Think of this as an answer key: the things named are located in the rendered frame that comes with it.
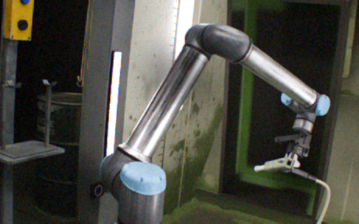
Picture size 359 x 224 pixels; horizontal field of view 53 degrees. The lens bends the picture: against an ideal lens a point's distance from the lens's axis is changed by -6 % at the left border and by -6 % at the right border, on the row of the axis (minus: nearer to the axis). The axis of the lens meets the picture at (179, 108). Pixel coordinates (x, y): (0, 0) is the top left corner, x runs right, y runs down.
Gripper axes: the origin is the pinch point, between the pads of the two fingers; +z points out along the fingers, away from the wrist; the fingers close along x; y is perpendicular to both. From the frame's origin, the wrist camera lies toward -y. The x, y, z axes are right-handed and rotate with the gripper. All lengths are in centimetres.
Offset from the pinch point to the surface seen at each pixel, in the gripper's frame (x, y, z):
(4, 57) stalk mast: -6, -140, 3
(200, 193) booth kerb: 159, -11, 17
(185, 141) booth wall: 120, -41, -13
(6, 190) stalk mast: 18, -119, 60
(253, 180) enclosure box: 78, 8, 0
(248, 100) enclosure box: 60, -17, -44
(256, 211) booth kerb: 134, 34, 15
